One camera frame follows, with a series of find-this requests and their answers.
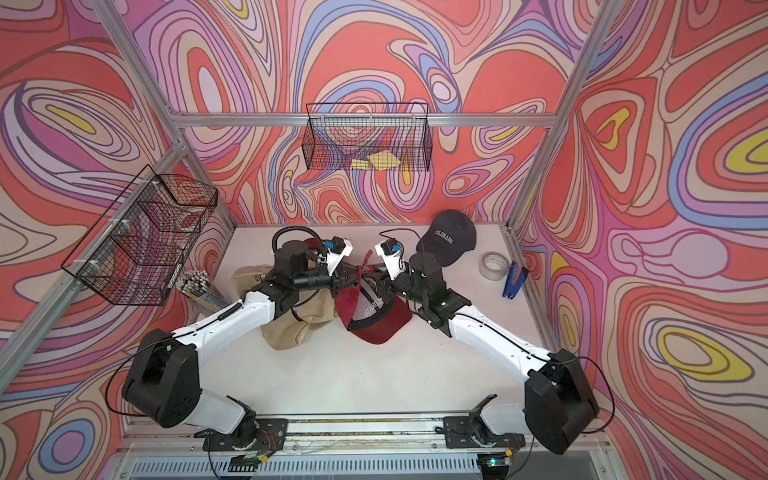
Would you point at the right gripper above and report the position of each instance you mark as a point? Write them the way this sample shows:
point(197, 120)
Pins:
point(384, 288)

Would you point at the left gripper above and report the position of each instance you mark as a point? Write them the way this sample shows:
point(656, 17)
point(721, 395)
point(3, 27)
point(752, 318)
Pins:
point(339, 278)

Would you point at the red Colorado cap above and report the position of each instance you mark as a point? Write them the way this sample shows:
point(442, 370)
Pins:
point(365, 313)

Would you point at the dark red cap front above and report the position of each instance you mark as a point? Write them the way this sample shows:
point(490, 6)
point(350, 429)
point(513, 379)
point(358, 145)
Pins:
point(315, 246)

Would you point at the beige cap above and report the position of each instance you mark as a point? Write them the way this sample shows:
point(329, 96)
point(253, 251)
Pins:
point(288, 332)
point(246, 278)
point(316, 307)

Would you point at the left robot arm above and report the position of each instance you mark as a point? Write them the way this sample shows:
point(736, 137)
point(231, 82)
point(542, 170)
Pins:
point(163, 382)

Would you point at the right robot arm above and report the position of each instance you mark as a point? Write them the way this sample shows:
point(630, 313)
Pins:
point(559, 404)

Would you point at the grey Colorado cap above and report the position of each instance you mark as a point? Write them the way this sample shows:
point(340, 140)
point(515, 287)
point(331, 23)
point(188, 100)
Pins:
point(450, 235)

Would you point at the clear tape roll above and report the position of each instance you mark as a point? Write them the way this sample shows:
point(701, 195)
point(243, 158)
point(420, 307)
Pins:
point(494, 266)

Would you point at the cup of pencils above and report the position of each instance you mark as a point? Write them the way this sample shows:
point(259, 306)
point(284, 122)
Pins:
point(197, 286)

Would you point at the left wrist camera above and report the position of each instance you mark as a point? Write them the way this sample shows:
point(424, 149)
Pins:
point(337, 249)

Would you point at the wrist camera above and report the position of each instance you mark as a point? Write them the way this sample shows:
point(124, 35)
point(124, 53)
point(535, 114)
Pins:
point(391, 252)
point(337, 249)

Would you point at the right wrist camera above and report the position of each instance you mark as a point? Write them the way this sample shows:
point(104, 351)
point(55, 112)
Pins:
point(391, 252)

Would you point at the black wire basket back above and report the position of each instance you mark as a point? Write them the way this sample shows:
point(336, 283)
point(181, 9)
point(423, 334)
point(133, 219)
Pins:
point(337, 132)

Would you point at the black wire basket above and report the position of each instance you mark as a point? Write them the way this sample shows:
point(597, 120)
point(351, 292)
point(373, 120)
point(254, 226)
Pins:
point(337, 132)
point(135, 252)

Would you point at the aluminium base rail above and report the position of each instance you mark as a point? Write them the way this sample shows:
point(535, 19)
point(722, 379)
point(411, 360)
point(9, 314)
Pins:
point(379, 446)

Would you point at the black wire basket left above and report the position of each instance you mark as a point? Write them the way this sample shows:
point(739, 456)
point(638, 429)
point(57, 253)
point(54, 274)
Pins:
point(135, 252)

